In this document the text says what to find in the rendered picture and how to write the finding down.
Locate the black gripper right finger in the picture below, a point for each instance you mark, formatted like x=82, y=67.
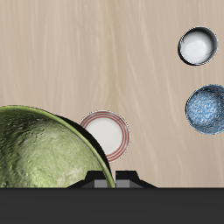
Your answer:
x=128, y=178

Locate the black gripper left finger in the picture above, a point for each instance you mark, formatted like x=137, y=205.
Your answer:
x=94, y=178

